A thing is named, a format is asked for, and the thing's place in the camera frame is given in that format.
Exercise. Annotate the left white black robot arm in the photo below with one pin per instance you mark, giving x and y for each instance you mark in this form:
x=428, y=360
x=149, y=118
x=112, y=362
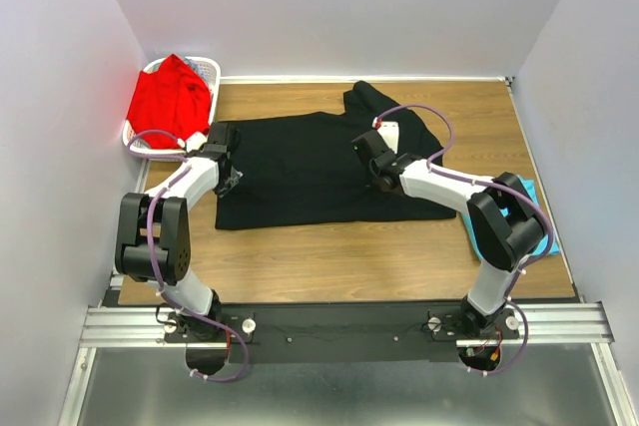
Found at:
x=153, y=242

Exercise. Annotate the red t shirt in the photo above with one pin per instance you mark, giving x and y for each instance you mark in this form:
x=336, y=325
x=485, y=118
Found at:
x=170, y=104

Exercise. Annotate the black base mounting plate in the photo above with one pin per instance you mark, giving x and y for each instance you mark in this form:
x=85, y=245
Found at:
x=334, y=332

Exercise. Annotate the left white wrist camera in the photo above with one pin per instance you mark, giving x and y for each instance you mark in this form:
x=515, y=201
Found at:
x=193, y=142

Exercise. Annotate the aluminium extrusion rail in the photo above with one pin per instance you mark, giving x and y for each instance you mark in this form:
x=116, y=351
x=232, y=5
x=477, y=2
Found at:
x=548, y=323

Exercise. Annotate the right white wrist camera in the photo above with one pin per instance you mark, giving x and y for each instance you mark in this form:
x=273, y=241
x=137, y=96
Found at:
x=389, y=131

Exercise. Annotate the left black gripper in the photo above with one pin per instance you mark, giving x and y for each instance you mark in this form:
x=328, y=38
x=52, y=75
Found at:
x=223, y=189

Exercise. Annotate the black t shirt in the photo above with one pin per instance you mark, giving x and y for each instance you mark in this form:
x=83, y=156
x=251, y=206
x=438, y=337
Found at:
x=303, y=170

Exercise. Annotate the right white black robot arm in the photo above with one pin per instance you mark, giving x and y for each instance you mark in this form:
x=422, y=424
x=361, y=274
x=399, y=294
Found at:
x=424, y=179

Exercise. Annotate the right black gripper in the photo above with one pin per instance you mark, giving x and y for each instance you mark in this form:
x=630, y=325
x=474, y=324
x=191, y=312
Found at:
x=394, y=153

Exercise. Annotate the folded turquoise t shirt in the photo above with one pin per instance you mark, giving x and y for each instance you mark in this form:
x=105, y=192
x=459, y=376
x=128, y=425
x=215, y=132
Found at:
x=503, y=229

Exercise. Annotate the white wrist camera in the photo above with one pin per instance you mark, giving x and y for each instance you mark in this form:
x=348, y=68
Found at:
x=193, y=142
x=389, y=131

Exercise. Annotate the white plastic laundry basket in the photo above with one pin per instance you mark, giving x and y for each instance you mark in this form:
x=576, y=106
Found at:
x=210, y=71

